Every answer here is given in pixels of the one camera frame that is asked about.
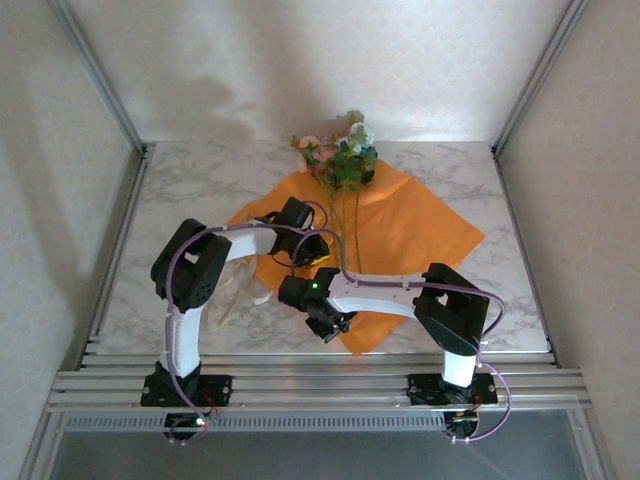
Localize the cream ribbon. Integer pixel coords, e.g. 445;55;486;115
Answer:
202;212;274;334

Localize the artificial flower bunch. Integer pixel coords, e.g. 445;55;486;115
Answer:
289;110;380;274

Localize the orange wrapping paper sheet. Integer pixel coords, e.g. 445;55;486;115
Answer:
227;158;487;357

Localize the wide aluminium extrusion beam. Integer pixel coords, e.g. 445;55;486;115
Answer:
44;352;592;414

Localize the grey slotted cable duct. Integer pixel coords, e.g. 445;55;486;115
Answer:
62;413;449;434

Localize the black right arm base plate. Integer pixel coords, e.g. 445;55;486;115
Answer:
407;372;499;406

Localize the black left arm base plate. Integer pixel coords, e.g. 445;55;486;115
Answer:
140;374;234;407

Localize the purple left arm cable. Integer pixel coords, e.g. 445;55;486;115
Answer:
163;199;331;446

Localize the aluminium side rail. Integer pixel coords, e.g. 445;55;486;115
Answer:
492;142;564;369
74;147;154;371

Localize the aluminium frame post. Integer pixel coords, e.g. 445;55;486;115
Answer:
492;0;592;156
47;0;151;156

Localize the aluminium lower frame leg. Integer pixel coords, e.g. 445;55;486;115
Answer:
18;412;66;480
567;407;617;480

